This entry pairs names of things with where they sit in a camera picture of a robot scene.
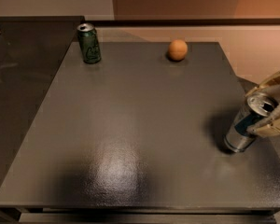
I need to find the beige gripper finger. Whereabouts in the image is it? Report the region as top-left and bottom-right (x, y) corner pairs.
(247, 104), (280, 137)
(245, 71), (280, 97)

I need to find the green soda can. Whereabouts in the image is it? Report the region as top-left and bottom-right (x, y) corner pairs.
(77, 23), (101, 64)

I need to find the silver blue redbull can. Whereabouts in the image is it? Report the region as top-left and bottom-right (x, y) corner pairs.
(224, 92), (278, 153)

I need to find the orange fruit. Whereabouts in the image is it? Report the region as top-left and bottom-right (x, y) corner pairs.
(167, 39), (188, 62)

